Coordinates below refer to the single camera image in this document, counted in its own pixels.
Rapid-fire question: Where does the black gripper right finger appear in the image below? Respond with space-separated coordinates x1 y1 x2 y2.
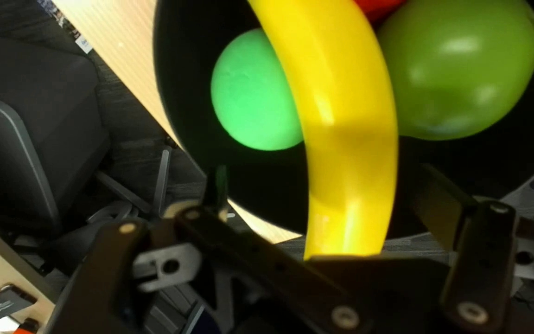
410 163 534 334

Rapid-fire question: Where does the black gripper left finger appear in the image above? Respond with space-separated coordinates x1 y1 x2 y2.
43 163 310 334

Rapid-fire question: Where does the yellow toy banana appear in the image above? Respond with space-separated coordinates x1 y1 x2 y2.
247 0 401 260

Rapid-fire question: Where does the green toy avocado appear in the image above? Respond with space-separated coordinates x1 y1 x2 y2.
377 0 534 143

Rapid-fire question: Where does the black bowl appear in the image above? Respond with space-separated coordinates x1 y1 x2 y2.
153 0 534 237

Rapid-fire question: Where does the light green foam ball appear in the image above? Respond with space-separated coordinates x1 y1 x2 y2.
210 26 307 152

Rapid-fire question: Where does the red toy strawberry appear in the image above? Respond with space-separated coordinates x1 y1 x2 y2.
355 0 408 26

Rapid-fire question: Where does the long black bar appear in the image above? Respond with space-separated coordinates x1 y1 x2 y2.
0 286 38 330

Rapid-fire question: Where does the black mesh office chair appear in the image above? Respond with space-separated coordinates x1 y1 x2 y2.
0 26 180 274

